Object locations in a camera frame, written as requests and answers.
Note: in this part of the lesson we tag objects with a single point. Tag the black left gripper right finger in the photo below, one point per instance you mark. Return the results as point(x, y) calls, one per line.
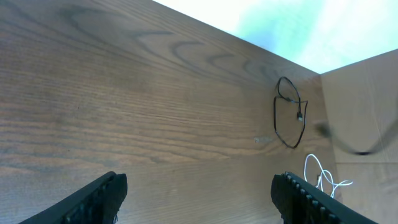
point(300, 202)

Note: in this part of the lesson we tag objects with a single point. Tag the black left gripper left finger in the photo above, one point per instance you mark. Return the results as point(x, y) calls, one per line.
point(96, 203)

